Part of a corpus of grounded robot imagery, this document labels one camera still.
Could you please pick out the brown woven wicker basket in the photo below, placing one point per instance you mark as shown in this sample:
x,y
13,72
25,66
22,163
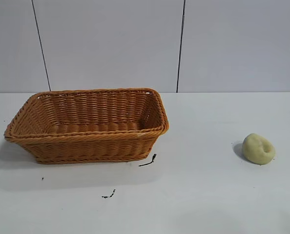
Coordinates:
x,y
86,143

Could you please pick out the black twig scrap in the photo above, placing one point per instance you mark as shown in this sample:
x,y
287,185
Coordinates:
x,y
148,162

